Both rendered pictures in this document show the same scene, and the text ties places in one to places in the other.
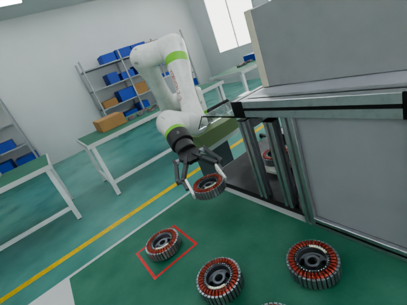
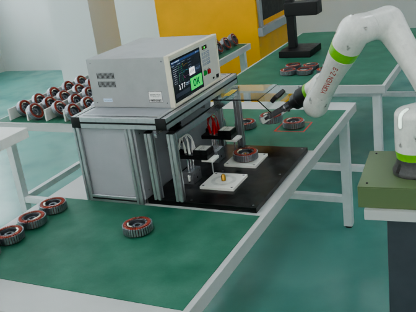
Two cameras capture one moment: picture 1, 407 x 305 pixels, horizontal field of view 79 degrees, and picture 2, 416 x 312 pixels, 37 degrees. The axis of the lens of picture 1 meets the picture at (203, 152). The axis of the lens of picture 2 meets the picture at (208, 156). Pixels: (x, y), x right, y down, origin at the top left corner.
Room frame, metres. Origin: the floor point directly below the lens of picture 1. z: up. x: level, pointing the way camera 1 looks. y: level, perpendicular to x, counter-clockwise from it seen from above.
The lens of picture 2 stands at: (2.93, -1.81, 1.75)
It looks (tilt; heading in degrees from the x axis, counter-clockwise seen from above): 20 degrees down; 147
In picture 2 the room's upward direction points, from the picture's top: 8 degrees counter-clockwise
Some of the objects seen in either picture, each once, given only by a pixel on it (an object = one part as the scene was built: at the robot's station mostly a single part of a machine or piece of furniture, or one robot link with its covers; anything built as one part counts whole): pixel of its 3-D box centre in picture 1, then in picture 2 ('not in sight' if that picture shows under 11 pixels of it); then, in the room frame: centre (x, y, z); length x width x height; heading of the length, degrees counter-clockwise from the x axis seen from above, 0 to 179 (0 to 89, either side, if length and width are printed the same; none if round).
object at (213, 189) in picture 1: (209, 186); (270, 117); (0.72, 0.02, 0.87); 0.11 x 0.11 x 0.04
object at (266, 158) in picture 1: (275, 155); (245, 154); (0.87, -0.27, 0.80); 0.11 x 0.11 x 0.04
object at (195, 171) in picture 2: not in sight; (192, 174); (0.86, -0.55, 0.80); 0.08 x 0.05 x 0.06; 119
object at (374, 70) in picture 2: not in sight; (337, 100); (-0.38, 1.62, 0.37); 1.85 x 1.10 x 0.75; 119
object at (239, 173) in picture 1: (298, 150); (232, 173); (0.92, -0.38, 0.76); 0.64 x 0.47 x 0.02; 119
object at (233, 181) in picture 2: not in sight; (223, 181); (0.99, -0.48, 0.78); 0.15 x 0.15 x 0.01; 29
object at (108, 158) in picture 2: not in sight; (109, 164); (0.73, -0.85, 0.91); 0.28 x 0.03 x 0.32; 29
